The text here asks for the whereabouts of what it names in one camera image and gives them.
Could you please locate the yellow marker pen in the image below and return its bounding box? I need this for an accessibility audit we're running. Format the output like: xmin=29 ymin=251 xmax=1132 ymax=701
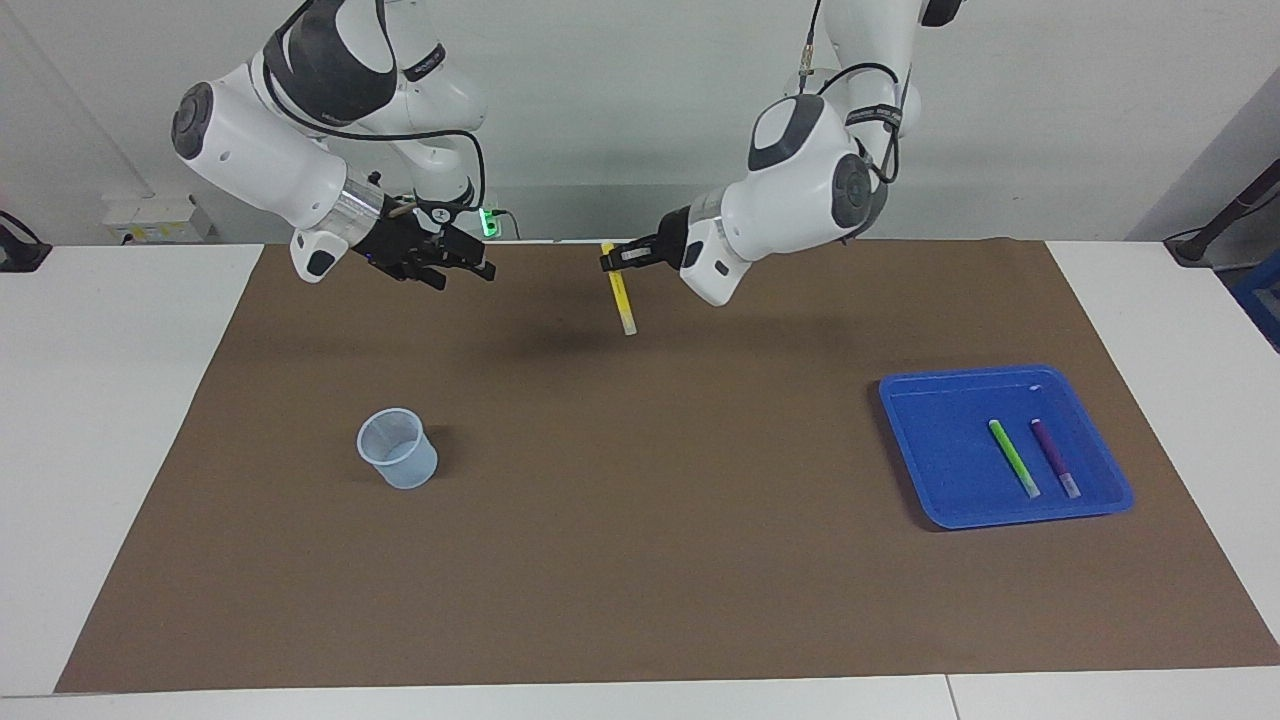
xmin=600 ymin=243 xmax=639 ymax=337

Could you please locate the green marker pen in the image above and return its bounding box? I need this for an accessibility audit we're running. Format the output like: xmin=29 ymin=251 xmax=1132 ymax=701
xmin=988 ymin=419 xmax=1043 ymax=500

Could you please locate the purple marker pen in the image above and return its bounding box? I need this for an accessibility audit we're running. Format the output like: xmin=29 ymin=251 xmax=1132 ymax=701
xmin=1030 ymin=418 xmax=1083 ymax=500

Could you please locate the clear plastic cup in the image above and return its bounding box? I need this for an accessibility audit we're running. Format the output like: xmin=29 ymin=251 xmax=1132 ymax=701
xmin=356 ymin=407 xmax=439 ymax=491

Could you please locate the white power strip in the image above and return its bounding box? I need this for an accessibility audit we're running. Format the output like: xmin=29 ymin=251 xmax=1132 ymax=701
xmin=102 ymin=194 xmax=217 ymax=245

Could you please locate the brown table mat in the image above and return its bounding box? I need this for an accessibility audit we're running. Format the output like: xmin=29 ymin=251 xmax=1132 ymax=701
xmin=55 ymin=238 xmax=1280 ymax=695

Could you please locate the blue plastic tray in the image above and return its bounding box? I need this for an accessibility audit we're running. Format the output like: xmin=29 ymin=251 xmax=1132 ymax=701
xmin=878 ymin=365 xmax=1136 ymax=531

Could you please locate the black clamp base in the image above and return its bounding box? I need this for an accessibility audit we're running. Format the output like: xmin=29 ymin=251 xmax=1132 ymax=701
xmin=0 ymin=210 xmax=53 ymax=274

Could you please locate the black stand leg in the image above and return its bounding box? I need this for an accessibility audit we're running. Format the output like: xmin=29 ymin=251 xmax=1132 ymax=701
xmin=1165 ymin=158 xmax=1280 ymax=267

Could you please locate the blue box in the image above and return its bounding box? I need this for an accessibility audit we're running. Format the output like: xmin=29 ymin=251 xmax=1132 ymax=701
xmin=1230 ymin=250 xmax=1280 ymax=353

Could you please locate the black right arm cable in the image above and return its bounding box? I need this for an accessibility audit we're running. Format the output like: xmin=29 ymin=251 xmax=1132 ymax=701
xmin=262 ymin=0 xmax=488 ymax=213

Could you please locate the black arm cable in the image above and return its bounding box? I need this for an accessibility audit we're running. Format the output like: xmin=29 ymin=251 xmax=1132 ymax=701
xmin=262 ymin=0 xmax=488 ymax=213
xmin=798 ymin=0 xmax=903 ymax=186

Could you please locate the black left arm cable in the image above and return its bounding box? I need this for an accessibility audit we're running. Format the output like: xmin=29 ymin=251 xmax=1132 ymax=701
xmin=798 ymin=0 xmax=903 ymax=186

